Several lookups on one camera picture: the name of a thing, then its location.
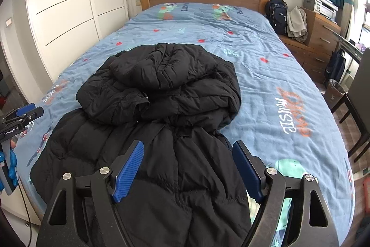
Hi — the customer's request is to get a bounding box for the white wardrobe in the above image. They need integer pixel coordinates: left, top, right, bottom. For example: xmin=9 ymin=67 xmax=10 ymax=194
xmin=25 ymin=0 xmax=129 ymax=95

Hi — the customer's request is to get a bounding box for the wooden nightstand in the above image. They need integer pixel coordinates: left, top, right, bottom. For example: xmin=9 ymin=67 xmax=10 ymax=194
xmin=279 ymin=34 xmax=333 ymax=84

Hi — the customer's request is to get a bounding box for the black puffer coat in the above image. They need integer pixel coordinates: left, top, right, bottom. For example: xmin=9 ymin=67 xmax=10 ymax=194
xmin=30 ymin=43 xmax=252 ymax=247

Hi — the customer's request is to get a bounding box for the black backpack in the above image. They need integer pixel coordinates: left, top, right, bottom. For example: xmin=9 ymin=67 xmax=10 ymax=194
xmin=264 ymin=0 xmax=289 ymax=36

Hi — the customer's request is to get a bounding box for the dark chair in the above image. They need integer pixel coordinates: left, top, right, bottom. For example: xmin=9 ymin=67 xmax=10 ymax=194
xmin=330 ymin=47 xmax=370 ymax=162

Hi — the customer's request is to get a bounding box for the black cable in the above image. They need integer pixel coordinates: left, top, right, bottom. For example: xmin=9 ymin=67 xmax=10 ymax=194
xmin=18 ymin=186 xmax=33 ymax=227

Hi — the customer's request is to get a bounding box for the trash bin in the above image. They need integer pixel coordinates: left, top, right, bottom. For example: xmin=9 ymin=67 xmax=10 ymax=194
xmin=324 ymin=78 xmax=347 ymax=110

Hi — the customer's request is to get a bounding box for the wooden dresser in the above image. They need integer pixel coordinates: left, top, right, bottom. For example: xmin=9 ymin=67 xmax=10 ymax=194
xmin=301 ymin=8 xmax=342 ymax=55

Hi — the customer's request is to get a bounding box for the grey clothes heap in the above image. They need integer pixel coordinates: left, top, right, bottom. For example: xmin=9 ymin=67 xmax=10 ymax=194
xmin=287 ymin=6 xmax=308 ymax=43

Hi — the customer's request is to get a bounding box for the person's left hand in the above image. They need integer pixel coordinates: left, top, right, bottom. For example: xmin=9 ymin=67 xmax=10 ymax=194
xmin=6 ymin=144 xmax=19 ymax=181

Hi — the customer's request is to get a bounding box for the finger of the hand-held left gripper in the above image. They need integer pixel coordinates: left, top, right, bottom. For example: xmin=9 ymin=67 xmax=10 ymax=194
xmin=2 ymin=103 xmax=37 ymax=124
xmin=5 ymin=107 xmax=45 ymax=128

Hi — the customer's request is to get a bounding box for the white printer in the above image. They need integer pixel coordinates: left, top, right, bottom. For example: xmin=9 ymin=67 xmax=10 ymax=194
xmin=302 ymin=0 xmax=339 ymax=22

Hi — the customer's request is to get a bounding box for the bed with blue cartoon sheet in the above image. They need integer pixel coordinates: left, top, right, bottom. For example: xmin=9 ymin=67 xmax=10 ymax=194
xmin=13 ymin=2 xmax=356 ymax=247

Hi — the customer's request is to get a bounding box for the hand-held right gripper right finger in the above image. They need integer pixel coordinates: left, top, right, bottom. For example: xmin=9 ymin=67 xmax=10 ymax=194
xmin=232 ymin=141 xmax=340 ymax=247

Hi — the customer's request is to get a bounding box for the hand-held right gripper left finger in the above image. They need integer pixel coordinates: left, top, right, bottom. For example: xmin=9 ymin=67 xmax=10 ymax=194
xmin=36 ymin=140 xmax=145 ymax=247

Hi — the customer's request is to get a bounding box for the dark tote bag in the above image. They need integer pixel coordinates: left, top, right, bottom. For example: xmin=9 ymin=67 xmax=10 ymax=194
xmin=324 ymin=50 xmax=347 ymax=83

